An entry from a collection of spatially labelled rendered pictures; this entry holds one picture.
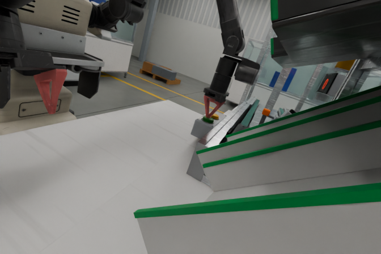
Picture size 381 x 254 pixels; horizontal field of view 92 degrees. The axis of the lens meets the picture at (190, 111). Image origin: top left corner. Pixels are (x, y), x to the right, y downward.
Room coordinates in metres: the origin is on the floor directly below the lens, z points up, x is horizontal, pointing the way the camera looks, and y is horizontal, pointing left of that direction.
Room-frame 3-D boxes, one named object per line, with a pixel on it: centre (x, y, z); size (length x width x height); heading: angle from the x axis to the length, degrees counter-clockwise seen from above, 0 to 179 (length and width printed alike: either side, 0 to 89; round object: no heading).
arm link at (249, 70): (0.61, -0.10, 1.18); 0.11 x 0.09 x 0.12; 74
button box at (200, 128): (0.68, -0.09, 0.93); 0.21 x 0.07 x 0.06; 161
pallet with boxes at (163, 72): (6.34, 1.36, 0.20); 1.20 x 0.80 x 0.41; 71
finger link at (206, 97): (0.63, -0.07, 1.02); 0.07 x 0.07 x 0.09; 71
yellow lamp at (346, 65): (0.67, -0.44, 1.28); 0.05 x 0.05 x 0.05
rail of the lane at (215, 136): (0.84, -0.21, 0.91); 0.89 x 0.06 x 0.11; 161
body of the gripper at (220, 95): (0.61, -0.06, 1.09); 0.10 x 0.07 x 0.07; 161
